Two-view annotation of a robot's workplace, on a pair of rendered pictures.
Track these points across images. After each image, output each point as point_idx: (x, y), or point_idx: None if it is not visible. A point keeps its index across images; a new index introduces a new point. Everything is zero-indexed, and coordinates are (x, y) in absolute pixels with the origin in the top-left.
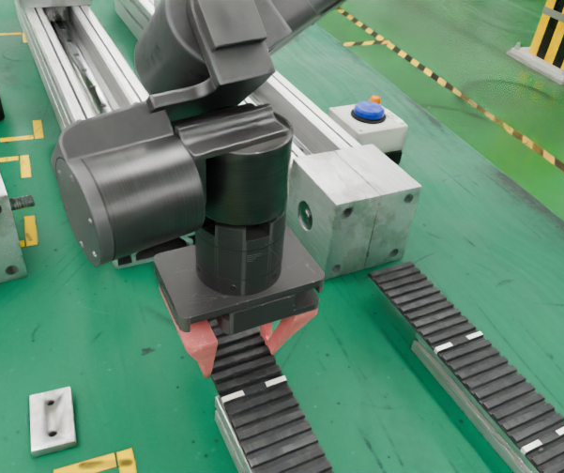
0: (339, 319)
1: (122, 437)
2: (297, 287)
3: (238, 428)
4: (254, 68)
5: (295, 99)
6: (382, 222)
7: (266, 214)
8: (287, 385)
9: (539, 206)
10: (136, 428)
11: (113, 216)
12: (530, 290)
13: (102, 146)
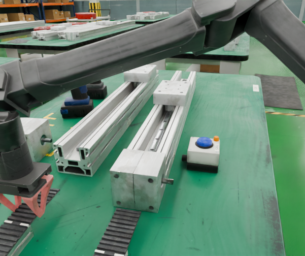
0: (98, 223)
1: None
2: (18, 184)
3: None
4: None
5: (168, 128)
6: (138, 188)
7: None
8: (26, 228)
9: (274, 223)
10: None
11: None
12: None
13: None
